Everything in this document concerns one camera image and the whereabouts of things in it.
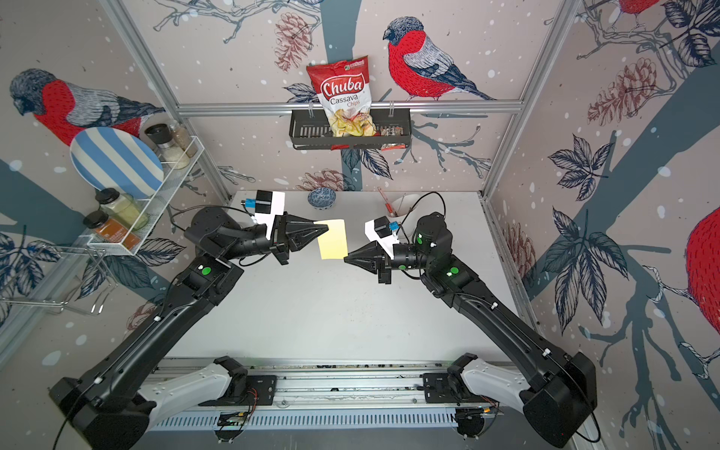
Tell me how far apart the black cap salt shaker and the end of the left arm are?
52 centimetres

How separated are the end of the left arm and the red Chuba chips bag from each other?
45 cm

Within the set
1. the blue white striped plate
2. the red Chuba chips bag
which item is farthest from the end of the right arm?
the blue white striped plate

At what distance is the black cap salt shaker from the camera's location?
0.81m

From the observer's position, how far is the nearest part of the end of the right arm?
56 cm

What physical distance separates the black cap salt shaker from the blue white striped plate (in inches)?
0.7
